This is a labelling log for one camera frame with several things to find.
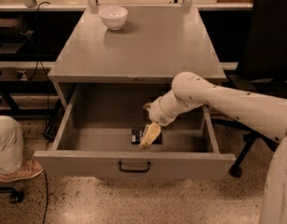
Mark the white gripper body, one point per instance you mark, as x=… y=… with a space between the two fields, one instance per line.
x=157 y=113

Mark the blue rxbar blueberry wrapper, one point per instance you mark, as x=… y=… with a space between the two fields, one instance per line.
x=137 y=135

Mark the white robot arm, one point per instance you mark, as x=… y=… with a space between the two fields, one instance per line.
x=264 y=114

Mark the open grey top drawer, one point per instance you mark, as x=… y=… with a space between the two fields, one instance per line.
x=95 y=135

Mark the grey cabinet counter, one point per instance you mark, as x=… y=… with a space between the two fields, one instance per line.
x=154 y=45

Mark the white ceramic bowl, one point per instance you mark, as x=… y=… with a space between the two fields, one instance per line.
x=113 y=17

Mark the black office chair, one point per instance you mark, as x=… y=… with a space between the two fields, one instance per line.
x=255 y=40

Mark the tan sneaker shoe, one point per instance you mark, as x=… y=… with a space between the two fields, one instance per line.
x=28 y=170

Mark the person leg beige trousers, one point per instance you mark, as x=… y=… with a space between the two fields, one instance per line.
x=11 y=145

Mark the black chair wheel base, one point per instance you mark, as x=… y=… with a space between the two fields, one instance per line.
x=14 y=195

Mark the black drawer handle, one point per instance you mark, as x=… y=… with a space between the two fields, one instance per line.
x=134 y=168

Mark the wall power outlet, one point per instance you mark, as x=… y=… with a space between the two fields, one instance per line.
x=22 y=75

